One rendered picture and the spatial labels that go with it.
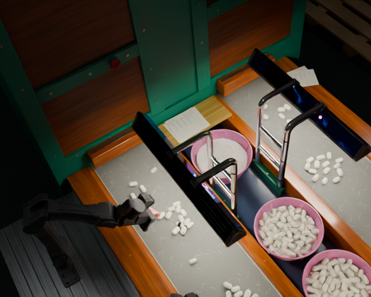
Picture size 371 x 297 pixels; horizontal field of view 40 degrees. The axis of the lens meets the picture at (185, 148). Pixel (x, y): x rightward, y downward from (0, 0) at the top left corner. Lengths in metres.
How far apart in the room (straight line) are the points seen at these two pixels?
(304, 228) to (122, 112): 0.88
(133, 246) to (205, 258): 0.28
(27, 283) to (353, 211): 1.32
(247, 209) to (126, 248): 0.53
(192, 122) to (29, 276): 0.95
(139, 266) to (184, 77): 0.83
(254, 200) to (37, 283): 0.94
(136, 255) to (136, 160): 0.47
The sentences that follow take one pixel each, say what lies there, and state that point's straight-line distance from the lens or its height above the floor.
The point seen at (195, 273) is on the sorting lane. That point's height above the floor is 0.74.
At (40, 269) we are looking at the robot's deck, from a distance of 2.17.
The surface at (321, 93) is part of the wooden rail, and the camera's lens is 2.45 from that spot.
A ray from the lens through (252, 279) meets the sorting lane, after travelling 1.94.
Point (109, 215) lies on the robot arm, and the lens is 1.81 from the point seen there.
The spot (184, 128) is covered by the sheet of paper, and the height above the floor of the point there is 0.78.
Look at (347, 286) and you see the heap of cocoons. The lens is 1.99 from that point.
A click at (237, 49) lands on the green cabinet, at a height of 0.96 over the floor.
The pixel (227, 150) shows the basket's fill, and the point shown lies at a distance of 2.25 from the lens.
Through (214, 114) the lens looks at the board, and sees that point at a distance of 2.32.
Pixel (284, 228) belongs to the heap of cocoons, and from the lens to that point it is 2.04.
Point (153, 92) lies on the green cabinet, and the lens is 2.16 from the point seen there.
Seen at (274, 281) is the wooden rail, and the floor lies 0.77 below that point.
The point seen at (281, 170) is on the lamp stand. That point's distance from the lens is 2.06.
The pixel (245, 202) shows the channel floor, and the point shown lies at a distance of 2.17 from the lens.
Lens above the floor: 2.54
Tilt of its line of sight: 53 degrees down
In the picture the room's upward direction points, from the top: 7 degrees counter-clockwise
